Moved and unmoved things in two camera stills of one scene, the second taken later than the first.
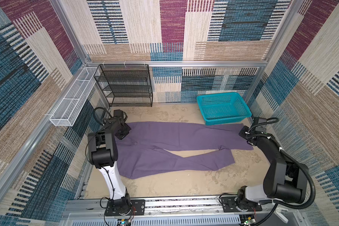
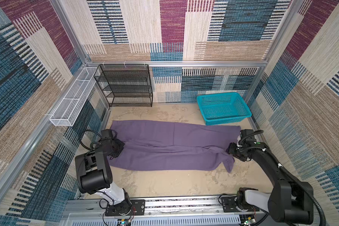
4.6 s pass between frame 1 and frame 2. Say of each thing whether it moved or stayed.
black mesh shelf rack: stayed
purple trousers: stayed
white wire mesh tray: stayed
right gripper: moved
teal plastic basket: stayed
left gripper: moved
